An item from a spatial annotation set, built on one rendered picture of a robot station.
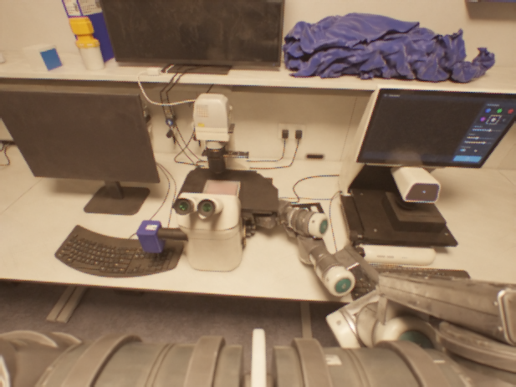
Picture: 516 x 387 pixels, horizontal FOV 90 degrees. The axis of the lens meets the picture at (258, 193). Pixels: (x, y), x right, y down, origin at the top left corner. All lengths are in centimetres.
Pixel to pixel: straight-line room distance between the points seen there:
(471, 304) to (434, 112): 74
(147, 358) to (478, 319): 28
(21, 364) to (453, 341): 35
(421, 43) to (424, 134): 39
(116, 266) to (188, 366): 88
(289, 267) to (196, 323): 89
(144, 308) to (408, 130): 168
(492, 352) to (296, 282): 75
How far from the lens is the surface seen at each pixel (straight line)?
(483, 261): 135
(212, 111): 83
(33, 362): 30
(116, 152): 112
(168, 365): 25
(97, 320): 196
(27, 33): 193
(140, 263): 108
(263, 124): 145
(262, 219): 96
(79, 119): 113
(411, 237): 111
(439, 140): 105
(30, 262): 131
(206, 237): 85
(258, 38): 120
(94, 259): 116
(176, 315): 180
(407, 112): 95
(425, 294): 38
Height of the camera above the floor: 158
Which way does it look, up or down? 40 degrees down
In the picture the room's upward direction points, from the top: 1 degrees clockwise
